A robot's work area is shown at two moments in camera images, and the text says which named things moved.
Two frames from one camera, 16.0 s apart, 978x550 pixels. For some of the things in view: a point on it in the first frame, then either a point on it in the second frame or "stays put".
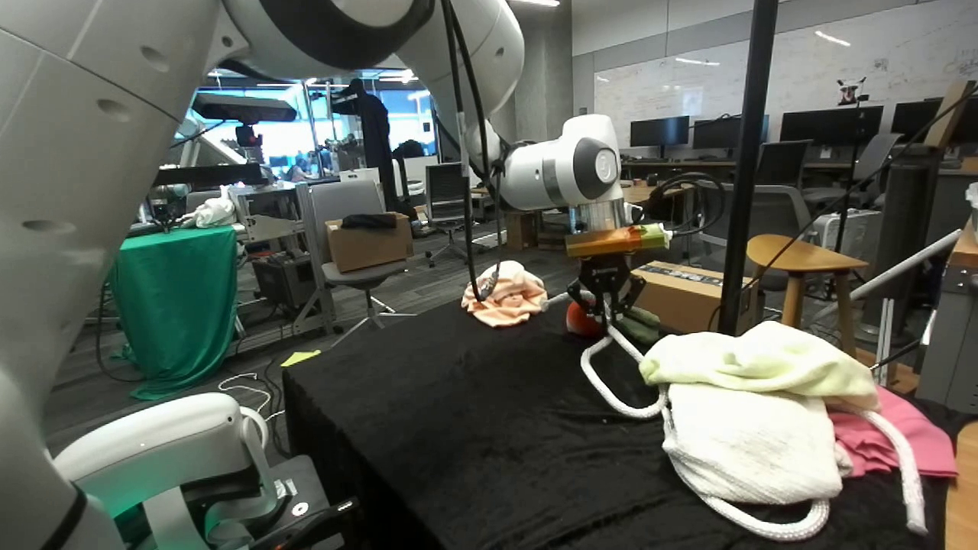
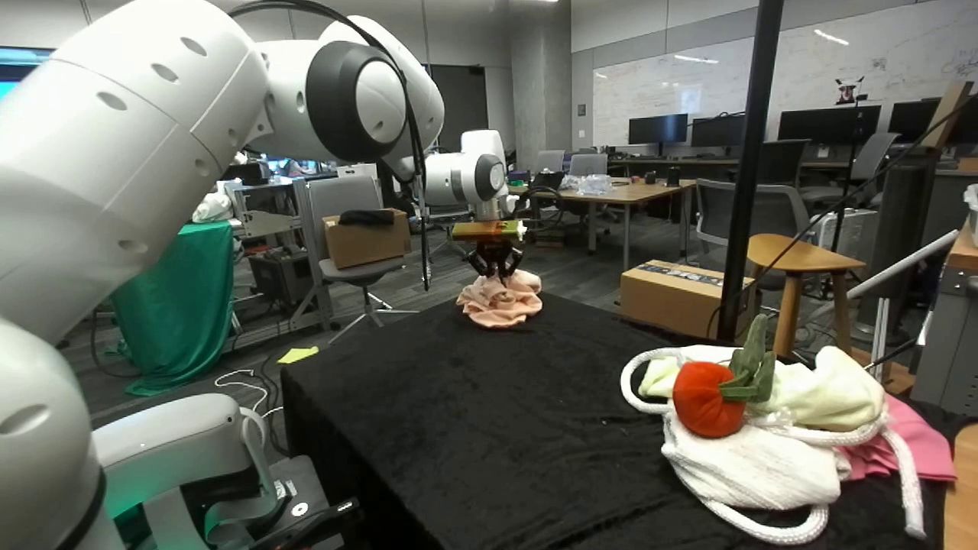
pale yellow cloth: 763,355 -> 836,388
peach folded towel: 505,295 stays put
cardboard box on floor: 685,296 stays put
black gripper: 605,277 -> 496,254
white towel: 749,446 stays put
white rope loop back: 602,386 -> 637,357
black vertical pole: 749,166 stays put
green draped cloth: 177,296 stays put
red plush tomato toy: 579,320 -> 700,402
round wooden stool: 799,257 stays put
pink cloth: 866,445 stays put
